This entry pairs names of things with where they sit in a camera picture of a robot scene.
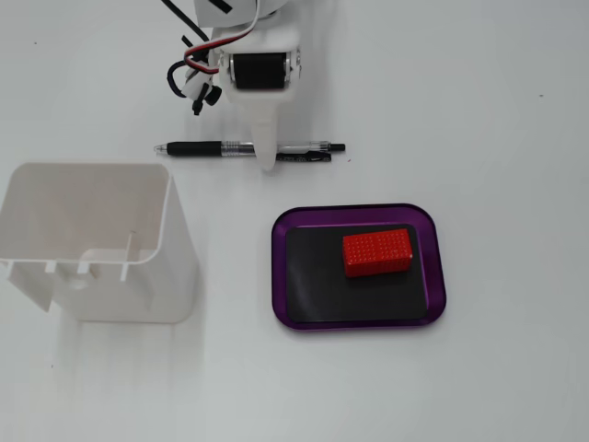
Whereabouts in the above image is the red white black servo wire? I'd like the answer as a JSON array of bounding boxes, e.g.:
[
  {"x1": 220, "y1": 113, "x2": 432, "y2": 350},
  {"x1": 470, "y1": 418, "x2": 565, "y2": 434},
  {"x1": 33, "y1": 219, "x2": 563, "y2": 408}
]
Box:
[{"x1": 182, "y1": 0, "x2": 261, "y2": 77}]

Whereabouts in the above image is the purple metal tray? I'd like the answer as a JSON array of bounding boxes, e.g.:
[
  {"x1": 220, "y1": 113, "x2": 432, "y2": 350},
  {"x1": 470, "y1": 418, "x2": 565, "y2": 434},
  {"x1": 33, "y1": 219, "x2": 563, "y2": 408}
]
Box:
[{"x1": 271, "y1": 203, "x2": 447, "y2": 332}]

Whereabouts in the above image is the black clear retractable pen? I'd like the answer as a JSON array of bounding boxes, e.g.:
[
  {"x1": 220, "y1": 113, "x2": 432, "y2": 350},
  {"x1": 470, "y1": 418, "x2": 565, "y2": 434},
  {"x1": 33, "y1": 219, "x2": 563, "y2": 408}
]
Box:
[{"x1": 153, "y1": 140, "x2": 347, "y2": 165}]

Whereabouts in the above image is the black cable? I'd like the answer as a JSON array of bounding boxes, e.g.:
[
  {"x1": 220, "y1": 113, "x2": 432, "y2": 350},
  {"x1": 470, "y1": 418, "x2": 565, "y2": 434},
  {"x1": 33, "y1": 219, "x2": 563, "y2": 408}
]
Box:
[{"x1": 158, "y1": 0, "x2": 222, "y2": 117}]

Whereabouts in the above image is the black mat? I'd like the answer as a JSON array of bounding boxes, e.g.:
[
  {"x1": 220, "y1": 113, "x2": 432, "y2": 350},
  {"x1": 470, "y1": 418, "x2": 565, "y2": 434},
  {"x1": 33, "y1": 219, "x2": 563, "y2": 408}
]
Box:
[{"x1": 284, "y1": 224, "x2": 428, "y2": 323}]

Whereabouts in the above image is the red perforated block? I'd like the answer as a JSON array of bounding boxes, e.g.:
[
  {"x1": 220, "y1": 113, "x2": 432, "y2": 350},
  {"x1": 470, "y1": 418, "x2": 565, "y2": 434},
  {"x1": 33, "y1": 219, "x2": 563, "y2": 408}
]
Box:
[{"x1": 341, "y1": 228, "x2": 413, "y2": 279}]

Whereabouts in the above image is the white plastic pen holder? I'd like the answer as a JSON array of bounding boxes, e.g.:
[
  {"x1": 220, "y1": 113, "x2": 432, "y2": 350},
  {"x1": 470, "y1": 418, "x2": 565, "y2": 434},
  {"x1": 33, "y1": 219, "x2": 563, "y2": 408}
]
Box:
[{"x1": 0, "y1": 160, "x2": 197, "y2": 326}]

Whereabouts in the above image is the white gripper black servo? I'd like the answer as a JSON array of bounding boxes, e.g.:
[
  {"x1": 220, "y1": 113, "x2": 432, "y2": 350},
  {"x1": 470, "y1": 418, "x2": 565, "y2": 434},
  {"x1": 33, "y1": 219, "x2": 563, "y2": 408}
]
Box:
[{"x1": 214, "y1": 27, "x2": 304, "y2": 175}]

